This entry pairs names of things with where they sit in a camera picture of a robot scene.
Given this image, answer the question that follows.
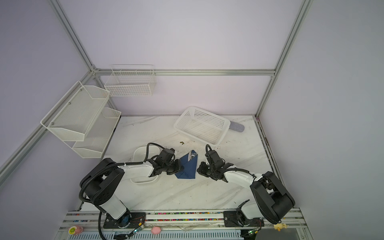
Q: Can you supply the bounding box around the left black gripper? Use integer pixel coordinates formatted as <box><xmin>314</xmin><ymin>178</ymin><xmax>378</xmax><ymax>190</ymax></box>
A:
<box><xmin>163</xmin><ymin>158</ymin><xmax>184</xmax><ymax>175</ymax></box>

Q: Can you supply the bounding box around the blue paper napkin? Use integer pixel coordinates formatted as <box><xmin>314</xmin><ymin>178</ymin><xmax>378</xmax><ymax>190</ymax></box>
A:
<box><xmin>175</xmin><ymin>150</ymin><xmax>198</xmax><ymax>180</ymax></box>

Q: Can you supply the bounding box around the white rectangular plastic tray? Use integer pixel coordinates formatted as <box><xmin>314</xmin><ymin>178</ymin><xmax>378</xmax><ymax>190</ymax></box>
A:
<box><xmin>129</xmin><ymin>147</ymin><xmax>159</xmax><ymax>185</ymax></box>

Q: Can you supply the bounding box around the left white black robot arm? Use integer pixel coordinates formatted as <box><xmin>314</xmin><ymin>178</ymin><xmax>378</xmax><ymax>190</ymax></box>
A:
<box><xmin>79</xmin><ymin>149</ymin><xmax>184</xmax><ymax>228</ymax></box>

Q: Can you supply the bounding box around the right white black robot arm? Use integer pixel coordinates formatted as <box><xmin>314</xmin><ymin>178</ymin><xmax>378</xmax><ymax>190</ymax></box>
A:
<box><xmin>197</xmin><ymin>145</ymin><xmax>296</xmax><ymax>227</ymax></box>

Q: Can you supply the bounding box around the white perforated plastic basket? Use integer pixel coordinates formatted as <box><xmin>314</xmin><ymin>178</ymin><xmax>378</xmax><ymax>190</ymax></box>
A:
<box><xmin>174</xmin><ymin>107</ymin><xmax>231</xmax><ymax>146</ymax></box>

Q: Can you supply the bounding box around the grey oval pouch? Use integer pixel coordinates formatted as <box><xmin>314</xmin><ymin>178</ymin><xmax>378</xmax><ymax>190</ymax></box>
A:
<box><xmin>229</xmin><ymin>121</ymin><xmax>245</xmax><ymax>133</ymax></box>

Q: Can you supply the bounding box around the pink round toy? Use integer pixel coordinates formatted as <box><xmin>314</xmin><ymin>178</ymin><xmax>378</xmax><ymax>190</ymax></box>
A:
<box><xmin>151</xmin><ymin>226</ymin><xmax>162</xmax><ymax>235</ymax></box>

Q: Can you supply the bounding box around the yellow toy figure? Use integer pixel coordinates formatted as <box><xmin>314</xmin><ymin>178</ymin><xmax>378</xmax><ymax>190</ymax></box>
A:
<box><xmin>274</xmin><ymin>223</ymin><xmax>288</xmax><ymax>232</ymax></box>

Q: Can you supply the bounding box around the white two-tier mesh shelf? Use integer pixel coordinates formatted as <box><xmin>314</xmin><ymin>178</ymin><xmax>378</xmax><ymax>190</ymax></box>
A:
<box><xmin>41</xmin><ymin>82</ymin><xmax>121</xmax><ymax>159</ymax></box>

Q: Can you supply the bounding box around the pink green toy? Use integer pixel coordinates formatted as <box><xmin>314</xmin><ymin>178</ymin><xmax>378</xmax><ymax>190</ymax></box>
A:
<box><xmin>68</xmin><ymin>226</ymin><xmax>84</xmax><ymax>236</ymax></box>

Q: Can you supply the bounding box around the white wire wall basket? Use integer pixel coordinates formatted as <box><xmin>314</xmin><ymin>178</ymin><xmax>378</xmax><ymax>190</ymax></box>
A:
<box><xmin>104</xmin><ymin>65</ymin><xmax>157</xmax><ymax>97</ymax></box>

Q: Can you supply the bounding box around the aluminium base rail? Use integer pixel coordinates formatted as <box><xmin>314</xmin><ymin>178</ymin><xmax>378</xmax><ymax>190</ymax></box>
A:
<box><xmin>54</xmin><ymin>209</ymin><xmax>313</xmax><ymax>240</ymax></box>

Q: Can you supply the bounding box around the aluminium frame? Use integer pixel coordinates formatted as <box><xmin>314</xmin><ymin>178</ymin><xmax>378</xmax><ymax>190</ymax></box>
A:
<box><xmin>0</xmin><ymin>0</ymin><xmax>314</xmax><ymax>211</ymax></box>

